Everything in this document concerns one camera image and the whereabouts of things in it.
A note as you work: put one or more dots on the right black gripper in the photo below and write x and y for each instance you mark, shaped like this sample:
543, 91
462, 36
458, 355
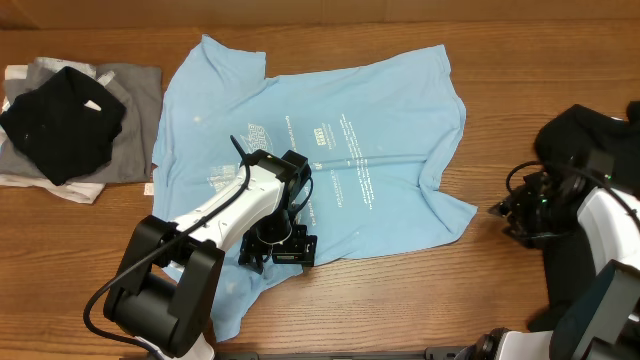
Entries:
513, 215

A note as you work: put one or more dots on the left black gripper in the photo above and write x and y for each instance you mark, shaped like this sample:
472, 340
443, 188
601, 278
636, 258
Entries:
301, 249

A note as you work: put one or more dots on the light blue printed t-shirt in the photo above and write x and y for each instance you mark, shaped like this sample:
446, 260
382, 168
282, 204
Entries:
378, 139

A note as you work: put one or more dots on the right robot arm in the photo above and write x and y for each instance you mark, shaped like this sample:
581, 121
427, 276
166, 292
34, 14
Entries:
602, 324

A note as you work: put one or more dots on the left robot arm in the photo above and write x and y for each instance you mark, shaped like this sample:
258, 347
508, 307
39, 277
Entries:
167, 279

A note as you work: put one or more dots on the black t-shirt under blue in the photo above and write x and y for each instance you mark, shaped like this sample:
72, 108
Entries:
607, 147

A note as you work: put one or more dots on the folded grey shirt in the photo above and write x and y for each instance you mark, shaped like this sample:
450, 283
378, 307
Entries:
138, 88

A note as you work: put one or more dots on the folded white shirt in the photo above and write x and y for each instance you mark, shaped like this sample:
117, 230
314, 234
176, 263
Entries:
83, 193

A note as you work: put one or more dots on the folded black shirt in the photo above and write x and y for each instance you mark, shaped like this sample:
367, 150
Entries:
66, 127

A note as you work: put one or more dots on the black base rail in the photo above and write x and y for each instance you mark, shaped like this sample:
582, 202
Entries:
430, 353

